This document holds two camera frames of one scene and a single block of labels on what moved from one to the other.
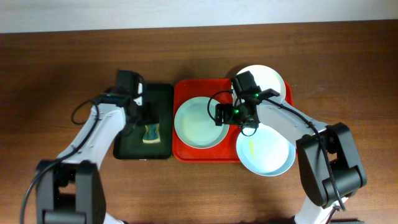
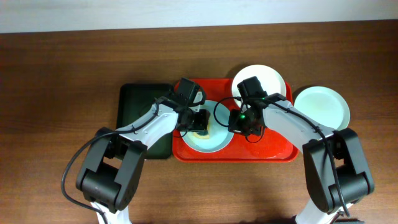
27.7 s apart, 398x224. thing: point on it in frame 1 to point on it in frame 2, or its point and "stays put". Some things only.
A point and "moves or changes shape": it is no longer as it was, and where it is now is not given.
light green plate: [195, 127] to [323, 106]
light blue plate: [265, 153] to [220, 135]
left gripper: [149, 118] to [202, 125]
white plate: [265, 78] stays put
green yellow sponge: [152, 135] moves or changes shape
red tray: [220, 91] stays put
